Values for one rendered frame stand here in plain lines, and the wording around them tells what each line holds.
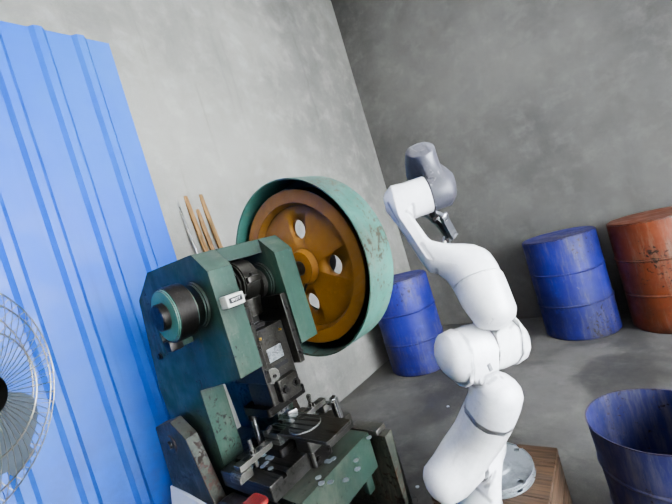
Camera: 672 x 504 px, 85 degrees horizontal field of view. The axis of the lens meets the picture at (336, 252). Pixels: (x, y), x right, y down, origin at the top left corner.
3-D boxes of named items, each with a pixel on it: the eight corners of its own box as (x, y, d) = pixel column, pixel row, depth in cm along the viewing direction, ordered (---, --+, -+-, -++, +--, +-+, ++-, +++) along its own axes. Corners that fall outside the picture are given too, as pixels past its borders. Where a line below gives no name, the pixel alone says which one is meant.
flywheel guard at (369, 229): (417, 336, 154) (361, 148, 152) (383, 366, 133) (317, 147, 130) (266, 345, 221) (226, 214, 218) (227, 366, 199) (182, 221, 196)
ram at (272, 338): (309, 387, 142) (287, 314, 141) (281, 408, 130) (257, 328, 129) (281, 385, 153) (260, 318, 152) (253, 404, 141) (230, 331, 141)
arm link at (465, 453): (524, 419, 81) (475, 466, 71) (490, 477, 94) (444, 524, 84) (482, 383, 88) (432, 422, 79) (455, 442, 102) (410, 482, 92)
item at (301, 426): (361, 453, 131) (350, 417, 131) (338, 479, 120) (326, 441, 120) (313, 443, 147) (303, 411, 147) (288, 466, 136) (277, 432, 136)
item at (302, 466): (354, 425, 153) (350, 411, 152) (275, 505, 118) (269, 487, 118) (305, 418, 172) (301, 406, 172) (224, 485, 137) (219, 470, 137)
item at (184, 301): (223, 338, 123) (203, 274, 122) (192, 352, 114) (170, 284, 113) (191, 341, 137) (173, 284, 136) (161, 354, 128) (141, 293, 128)
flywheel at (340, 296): (323, 153, 171) (259, 247, 214) (292, 153, 156) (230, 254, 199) (422, 274, 153) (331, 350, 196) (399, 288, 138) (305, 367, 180)
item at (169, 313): (318, 283, 163) (307, 245, 162) (178, 343, 112) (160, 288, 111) (292, 289, 174) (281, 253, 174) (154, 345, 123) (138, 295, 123)
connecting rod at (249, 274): (287, 337, 142) (261, 252, 141) (263, 350, 132) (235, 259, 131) (255, 339, 155) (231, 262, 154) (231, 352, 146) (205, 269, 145)
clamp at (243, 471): (277, 454, 136) (269, 428, 136) (241, 485, 124) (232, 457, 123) (267, 451, 140) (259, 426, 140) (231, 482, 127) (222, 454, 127)
